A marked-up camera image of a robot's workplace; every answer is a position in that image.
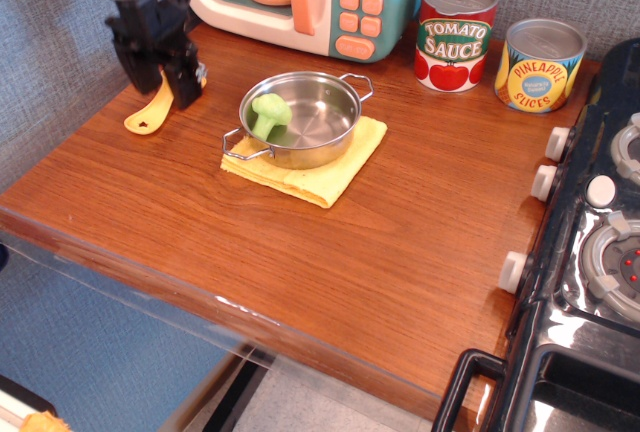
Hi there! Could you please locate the yellow folded cloth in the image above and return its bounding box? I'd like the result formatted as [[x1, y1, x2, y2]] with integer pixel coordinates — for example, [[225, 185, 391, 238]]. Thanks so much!
[[220, 117, 388, 209]]

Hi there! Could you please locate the tomato sauce can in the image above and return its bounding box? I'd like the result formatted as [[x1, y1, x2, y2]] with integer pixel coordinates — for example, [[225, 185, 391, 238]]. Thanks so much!
[[414, 0, 498, 93]]

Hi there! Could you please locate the green toy broccoli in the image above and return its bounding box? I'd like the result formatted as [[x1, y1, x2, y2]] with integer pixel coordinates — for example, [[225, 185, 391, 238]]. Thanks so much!
[[251, 93, 293, 141]]

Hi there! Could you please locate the white stove knob lower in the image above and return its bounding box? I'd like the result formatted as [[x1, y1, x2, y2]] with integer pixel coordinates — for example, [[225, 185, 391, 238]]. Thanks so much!
[[498, 251, 528, 294]]

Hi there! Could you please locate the white stove knob middle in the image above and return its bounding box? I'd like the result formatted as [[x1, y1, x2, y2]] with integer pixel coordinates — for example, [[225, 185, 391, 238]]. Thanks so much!
[[530, 165, 557, 202]]

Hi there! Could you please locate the stainless steel pot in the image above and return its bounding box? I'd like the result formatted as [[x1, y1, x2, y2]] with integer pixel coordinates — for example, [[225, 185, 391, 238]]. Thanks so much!
[[222, 71, 374, 170]]

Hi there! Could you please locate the pineapple slices can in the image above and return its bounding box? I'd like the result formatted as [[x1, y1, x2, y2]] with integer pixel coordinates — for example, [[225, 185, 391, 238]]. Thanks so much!
[[494, 18, 587, 114]]

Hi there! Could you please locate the teal toy microwave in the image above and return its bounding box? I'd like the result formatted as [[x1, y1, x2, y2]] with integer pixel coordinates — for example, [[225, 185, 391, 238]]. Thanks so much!
[[178, 0, 431, 64]]

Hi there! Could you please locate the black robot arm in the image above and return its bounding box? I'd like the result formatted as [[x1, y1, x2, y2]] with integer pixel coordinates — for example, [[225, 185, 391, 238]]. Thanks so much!
[[105, 0, 206, 110]]

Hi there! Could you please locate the white stove knob upper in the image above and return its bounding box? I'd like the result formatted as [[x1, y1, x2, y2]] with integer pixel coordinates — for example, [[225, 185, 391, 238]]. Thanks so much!
[[545, 127, 571, 162]]

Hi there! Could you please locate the white stove knob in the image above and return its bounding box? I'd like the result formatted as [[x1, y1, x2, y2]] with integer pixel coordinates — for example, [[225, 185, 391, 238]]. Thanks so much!
[[530, 165, 557, 202], [498, 251, 528, 294], [545, 127, 571, 162]]

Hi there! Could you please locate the yellow toy dish brush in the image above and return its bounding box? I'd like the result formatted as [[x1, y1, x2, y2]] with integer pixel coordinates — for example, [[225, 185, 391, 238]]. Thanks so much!
[[123, 71, 178, 136]]

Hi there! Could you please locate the black toy stove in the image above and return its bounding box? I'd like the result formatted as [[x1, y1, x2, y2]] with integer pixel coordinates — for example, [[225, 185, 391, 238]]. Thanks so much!
[[433, 39, 639, 431]]

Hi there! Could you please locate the orange plush object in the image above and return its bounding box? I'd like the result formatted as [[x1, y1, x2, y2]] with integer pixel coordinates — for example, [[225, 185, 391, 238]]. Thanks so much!
[[19, 411, 71, 432]]

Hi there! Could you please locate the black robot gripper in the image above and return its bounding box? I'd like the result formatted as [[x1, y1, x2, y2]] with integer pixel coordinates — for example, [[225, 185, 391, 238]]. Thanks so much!
[[107, 0, 206, 110]]

